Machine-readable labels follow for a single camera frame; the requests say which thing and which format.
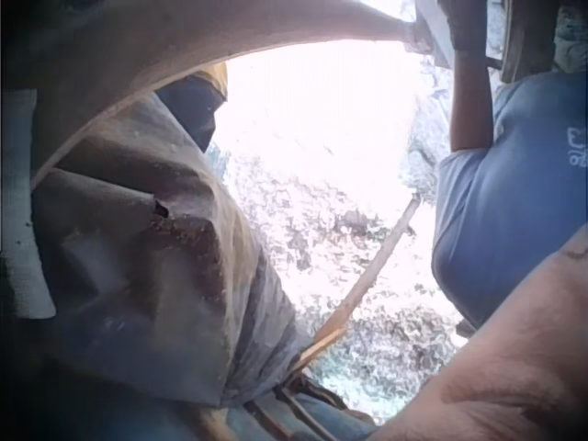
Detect person's left hand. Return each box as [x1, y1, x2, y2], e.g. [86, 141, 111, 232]
[436, 0, 489, 54]

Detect grey metal trowel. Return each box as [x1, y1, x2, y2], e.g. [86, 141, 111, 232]
[402, 0, 457, 70]

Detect dark blue and yellow container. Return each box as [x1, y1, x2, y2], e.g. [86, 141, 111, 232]
[153, 62, 230, 153]

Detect long wooden stick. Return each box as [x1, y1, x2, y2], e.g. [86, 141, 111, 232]
[293, 195, 423, 368]

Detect crumpled grey tarp sack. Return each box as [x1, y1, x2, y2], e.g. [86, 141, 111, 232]
[29, 89, 318, 410]

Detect wooden slats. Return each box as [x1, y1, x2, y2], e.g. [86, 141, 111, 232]
[243, 371, 368, 441]

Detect pale grey flat board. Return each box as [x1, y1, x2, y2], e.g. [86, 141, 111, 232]
[0, 87, 57, 321]

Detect dark wooden post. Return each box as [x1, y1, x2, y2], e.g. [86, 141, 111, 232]
[498, 0, 560, 85]

